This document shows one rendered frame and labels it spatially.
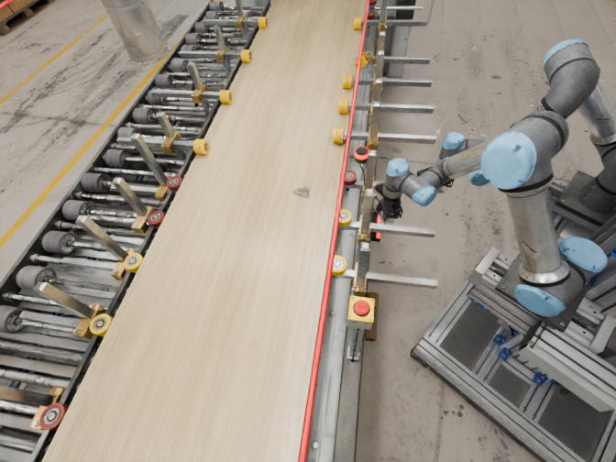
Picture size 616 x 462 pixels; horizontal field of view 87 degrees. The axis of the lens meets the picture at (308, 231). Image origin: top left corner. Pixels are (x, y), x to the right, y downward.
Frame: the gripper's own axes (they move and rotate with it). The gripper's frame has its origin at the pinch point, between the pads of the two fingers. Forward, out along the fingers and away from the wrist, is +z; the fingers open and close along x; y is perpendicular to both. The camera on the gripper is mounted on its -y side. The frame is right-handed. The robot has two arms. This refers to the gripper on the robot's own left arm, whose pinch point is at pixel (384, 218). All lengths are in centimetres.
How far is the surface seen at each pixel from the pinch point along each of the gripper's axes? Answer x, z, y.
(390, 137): 17.7, -3.9, -45.6
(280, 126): -36, 2, -77
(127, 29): -187, 52, -368
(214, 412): -78, 2, 62
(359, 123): 19, 30, -102
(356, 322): -28, -29, 51
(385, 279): -6.5, 8.1, 24.8
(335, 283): -25.4, 29.8, 12.6
